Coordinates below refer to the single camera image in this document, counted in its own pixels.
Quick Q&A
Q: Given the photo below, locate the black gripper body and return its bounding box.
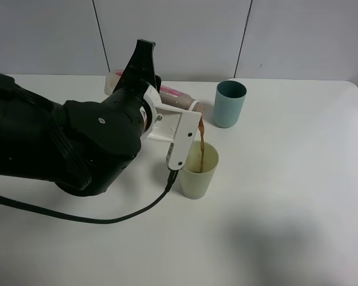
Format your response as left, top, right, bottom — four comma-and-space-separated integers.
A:
53, 87, 152, 197

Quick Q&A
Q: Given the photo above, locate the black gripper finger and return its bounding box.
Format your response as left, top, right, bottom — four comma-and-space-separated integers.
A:
115, 39, 161, 97

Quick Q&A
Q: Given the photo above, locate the clear plastic drink bottle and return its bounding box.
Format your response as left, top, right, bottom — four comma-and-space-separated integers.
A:
104, 70, 204, 114

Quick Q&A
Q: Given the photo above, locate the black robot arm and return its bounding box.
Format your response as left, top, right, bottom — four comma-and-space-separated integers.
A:
0, 39, 160, 197

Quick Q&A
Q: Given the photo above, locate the teal plastic cup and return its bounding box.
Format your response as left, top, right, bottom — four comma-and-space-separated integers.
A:
212, 80, 247, 128

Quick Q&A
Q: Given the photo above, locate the light green plastic cup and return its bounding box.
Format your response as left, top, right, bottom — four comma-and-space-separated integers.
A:
179, 141, 219, 200

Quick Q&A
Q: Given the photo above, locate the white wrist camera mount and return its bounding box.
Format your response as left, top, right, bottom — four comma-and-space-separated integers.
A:
141, 86, 202, 170

